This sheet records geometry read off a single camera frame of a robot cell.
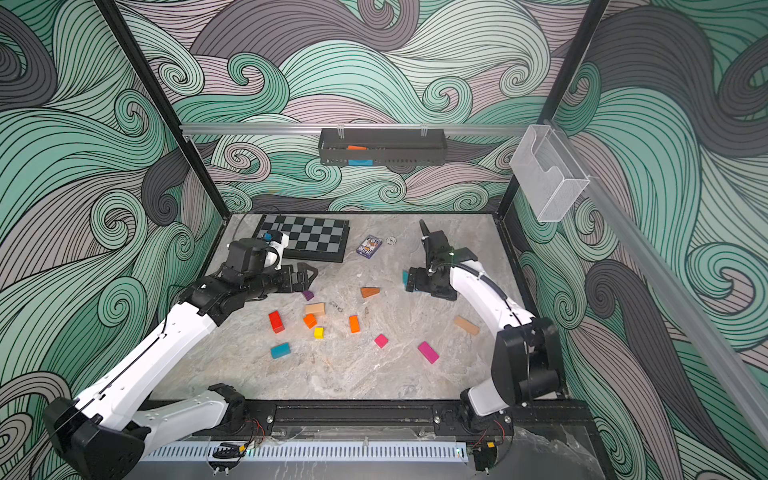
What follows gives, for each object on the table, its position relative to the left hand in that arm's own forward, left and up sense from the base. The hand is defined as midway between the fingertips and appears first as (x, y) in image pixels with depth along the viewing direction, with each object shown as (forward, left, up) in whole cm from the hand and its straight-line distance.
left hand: (304, 269), depth 74 cm
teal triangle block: (+13, -28, -24) cm, 39 cm away
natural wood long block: (-4, -47, -24) cm, 53 cm away
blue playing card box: (+26, -16, -22) cm, 37 cm away
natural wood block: (+1, +1, -23) cm, 23 cm away
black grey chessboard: (+27, +6, -20) cm, 34 cm away
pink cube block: (-9, -20, -24) cm, 33 cm away
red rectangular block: (-4, +12, -22) cm, 26 cm away
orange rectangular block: (-4, -12, -24) cm, 27 cm away
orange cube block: (-3, +2, -23) cm, 23 cm away
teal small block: (-12, +10, -24) cm, 29 cm away
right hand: (+2, -34, -13) cm, 37 cm away
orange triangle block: (+7, -16, -23) cm, 29 cm away
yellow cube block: (-7, -1, -23) cm, 24 cm away
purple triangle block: (+5, +4, -23) cm, 24 cm away
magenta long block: (-12, -34, -24) cm, 43 cm away
